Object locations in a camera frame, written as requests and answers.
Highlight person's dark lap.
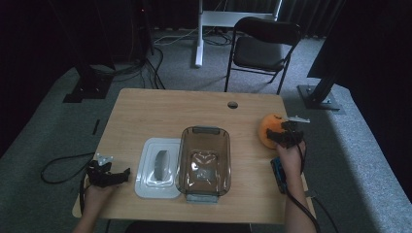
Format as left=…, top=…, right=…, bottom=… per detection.
left=124, top=221, right=253, bottom=233

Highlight clear glass container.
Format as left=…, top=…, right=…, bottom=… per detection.
left=175, top=125, right=232, bottom=205

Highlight person's right hand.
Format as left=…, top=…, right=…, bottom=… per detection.
left=275, top=140, right=307, bottom=183

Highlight white floor cable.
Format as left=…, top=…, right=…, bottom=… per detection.
left=154, top=27, right=199, bottom=47

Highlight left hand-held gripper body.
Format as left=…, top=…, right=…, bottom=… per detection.
left=86, top=152, right=115, bottom=188

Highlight black computer tower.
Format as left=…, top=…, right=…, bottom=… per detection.
left=127, top=0, right=155, bottom=63

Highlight white desk frame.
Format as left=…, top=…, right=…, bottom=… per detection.
left=193, top=0, right=284, bottom=68

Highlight orange plush toy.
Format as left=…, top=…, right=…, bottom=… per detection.
left=257, top=113, right=288, bottom=150

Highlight black metal stand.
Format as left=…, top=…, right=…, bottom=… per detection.
left=296, top=0, right=345, bottom=113
left=48, top=0, right=115, bottom=104

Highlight bundle of black cables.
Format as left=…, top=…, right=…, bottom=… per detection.
left=90, top=47, right=167, bottom=90

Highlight thin black cable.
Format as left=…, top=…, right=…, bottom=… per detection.
left=312, top=195, right=340, bottom=233

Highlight blue toy car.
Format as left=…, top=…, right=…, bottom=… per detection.
left=270, top=156, right=290, bottom=195

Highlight person's left hand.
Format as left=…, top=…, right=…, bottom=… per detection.
left=82, top=182, right=120, bottom=212

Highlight dark curtain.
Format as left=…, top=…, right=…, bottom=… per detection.
left=278, top=0, right=345, bottom=40

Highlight black folding chair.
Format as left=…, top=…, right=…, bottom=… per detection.
left=223, top=17, right=304, bottom=95

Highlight hand-held gripper cable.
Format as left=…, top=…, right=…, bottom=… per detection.
left=79, top=174, right=91, bottom=216
left=285, top=139, right=323, bottom=233

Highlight black floor cable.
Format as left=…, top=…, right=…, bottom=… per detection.
left=40, top=151, right=97, bottom=185

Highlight right hand-held gripper cable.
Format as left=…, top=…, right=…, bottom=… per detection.
left=285, top=139, right=323, bottom=233

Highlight white box lid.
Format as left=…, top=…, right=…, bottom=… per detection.
left=134, top=137, right=183, bottom=200

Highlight left hand-held gripper cable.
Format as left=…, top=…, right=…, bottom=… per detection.
left=79, top=174, right=91, bottom=216

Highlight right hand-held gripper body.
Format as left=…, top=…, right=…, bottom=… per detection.
left=280, top=115, right=311, bottom=150

